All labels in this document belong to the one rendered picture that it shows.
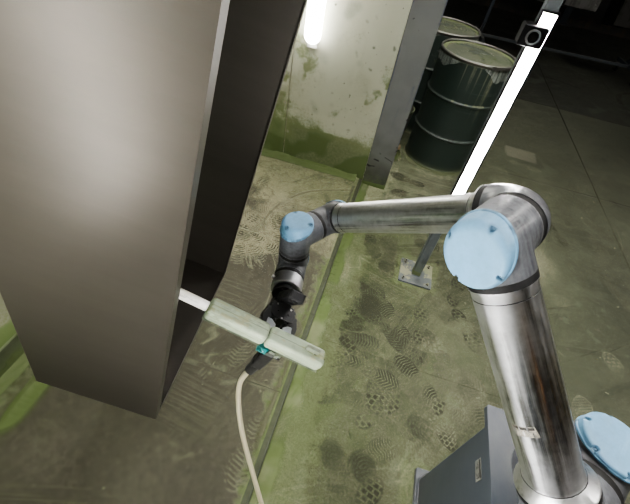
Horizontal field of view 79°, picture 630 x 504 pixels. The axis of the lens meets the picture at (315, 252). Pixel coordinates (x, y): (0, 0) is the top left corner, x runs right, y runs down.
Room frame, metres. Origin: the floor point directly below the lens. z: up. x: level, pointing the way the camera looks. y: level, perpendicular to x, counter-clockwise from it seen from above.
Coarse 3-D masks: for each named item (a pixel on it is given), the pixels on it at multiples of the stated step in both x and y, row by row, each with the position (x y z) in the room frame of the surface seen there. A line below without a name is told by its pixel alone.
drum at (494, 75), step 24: (432, 72) 3.22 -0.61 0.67; (456, 72) 2.97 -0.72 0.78; (480, 72) 2.92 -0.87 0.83; (504, 72) 2.96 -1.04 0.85; (432, 96) 3.06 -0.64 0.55; (456, 96) 2.94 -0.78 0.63; (480, 96) 2.92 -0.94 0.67; (432, 120) 2.99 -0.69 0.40; (456, 120) 2.92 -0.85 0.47; (480, 120) 2.96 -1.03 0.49; (408, 144) 3.16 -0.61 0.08; (432, 144) 2.95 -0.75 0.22; (456, 144) 2.92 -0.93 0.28; (432, 168) 2.92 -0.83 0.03; (456, 168) 2.95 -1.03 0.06
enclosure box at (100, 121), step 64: (0, 0) 0.39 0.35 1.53; (64, 0) 0.39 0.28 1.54; (128, 0) 0.39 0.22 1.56; (192, 0) 0.39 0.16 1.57; (256, 0) 0.99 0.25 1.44; (0, 64) 0.39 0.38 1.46; (64, 64) 0.39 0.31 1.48; (128, 64) 0.39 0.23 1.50; (192, 64) 0.39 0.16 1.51; (256, 64) 0.99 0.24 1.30; (0, 128) 0.39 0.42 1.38; (64, 128) 0.39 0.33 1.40; (128, 128) 0.39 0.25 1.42; (192, 128) 0.39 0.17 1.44; (256, 128) 0.99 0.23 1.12; (0, 192) 0.40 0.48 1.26; (64, 192) 0.39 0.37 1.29; (128, 192) 0.39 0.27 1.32; (192, 192) 0.39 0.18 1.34; (0, 256) 0.40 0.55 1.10; (64, 256) 0.39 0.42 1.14; (128, 256) 0.39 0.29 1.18; (192, 256) 0.99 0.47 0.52; (64, 320) 0.40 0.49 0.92; (128, 320) 0.39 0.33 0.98; (192, 320) 0.74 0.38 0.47; (64, 384) 0.40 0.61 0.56; (128, 384) 0.39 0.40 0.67
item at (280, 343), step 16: (192, 304) 0.49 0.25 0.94; (208, 304) 0.50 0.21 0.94; (224, 304) 0.51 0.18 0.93; (208, 320) 0.48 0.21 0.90; (224, 320) 0.48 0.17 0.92; (240, 320) 0.49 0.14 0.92; (256, 320) 0.51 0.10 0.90; (240, 336) 0.48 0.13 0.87; (256, 336) 0.47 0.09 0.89; (272, 336) 0.48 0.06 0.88; (288, 336) 0.50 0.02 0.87; (272, 352) 0.48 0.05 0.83; (288, 352) 0.47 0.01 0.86; (304, 352) 0.48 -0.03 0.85; (320, 352) 0.50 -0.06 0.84; (256, 368) 0.48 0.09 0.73
